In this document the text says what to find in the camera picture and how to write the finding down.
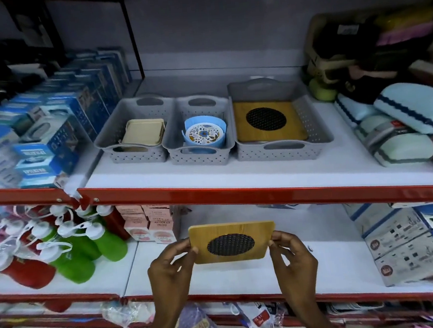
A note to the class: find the blue round floral coaster set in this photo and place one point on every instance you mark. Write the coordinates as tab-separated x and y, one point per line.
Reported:
204	134

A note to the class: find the large grey plastic basket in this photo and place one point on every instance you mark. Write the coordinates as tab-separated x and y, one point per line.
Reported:
313	130

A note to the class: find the light blue pouch navy trim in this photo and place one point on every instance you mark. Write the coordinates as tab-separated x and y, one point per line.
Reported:
353	110
415	108

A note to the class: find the row of blue boxes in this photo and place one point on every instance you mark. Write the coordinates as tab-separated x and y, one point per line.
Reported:
51	138

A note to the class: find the red edged white shelf rack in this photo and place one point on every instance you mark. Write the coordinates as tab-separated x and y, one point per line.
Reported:
242	196

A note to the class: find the person's right forearm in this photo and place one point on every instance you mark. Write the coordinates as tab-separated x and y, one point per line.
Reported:
317	323

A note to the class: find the mint green pouch grey trim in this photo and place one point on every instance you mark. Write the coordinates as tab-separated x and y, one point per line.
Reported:
400	146

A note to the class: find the person's left thumb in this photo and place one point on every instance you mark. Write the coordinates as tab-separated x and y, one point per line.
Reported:
188	255

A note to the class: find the green bottle with white cap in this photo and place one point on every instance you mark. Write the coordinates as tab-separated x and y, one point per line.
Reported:
110	245
76	270
84	246

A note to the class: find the person's right hand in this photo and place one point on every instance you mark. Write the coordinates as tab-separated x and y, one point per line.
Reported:
296	274

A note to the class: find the green round pouch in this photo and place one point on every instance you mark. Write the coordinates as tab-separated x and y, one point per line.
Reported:
321	91

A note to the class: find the person's left hand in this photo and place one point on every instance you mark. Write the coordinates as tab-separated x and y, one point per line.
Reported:
168	283

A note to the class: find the small pink white box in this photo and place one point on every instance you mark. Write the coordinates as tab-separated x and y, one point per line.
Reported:
129	209
137	229
163	232
157	213

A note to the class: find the stack of beige square coasters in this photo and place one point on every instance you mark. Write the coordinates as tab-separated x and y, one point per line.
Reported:
144	132

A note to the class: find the wooden trivet with black mesh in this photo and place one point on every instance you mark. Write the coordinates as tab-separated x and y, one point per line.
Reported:
200	242
295	119

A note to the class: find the red bottle with white cap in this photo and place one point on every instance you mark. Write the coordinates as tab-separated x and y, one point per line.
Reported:
116	223
31	273

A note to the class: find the person's right thumb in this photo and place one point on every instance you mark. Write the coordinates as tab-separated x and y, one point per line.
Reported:
275	250

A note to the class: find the clear packet with red label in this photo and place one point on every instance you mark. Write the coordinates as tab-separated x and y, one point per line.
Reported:
260	318

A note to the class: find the small grey plastic basket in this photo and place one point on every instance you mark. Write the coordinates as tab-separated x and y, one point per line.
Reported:
110	135
200	156

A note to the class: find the clear plastic packet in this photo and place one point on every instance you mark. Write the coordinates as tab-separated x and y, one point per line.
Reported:
125	313

